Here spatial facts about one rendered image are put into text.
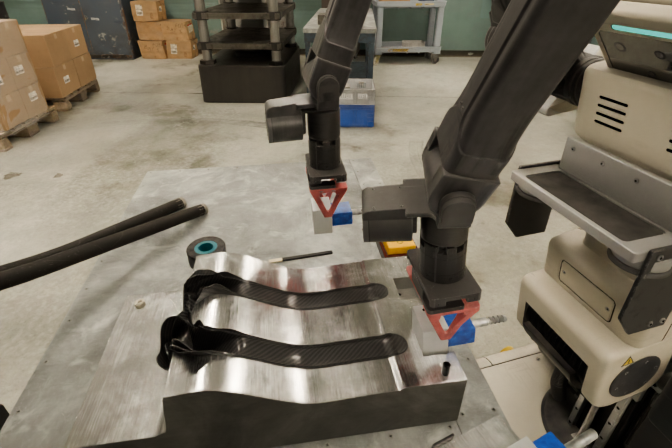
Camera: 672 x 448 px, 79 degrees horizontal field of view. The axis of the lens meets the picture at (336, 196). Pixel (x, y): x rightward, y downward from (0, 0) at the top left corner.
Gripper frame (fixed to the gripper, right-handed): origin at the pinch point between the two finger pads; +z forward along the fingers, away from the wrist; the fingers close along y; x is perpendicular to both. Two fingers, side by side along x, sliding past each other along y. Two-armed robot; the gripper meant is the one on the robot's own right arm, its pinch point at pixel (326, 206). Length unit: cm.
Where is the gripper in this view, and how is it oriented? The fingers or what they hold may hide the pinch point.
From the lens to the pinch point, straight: 79.4
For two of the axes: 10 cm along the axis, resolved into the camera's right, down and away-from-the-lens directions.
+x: 9.9, -0.9, 1.2
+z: 0.1, 8.6, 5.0
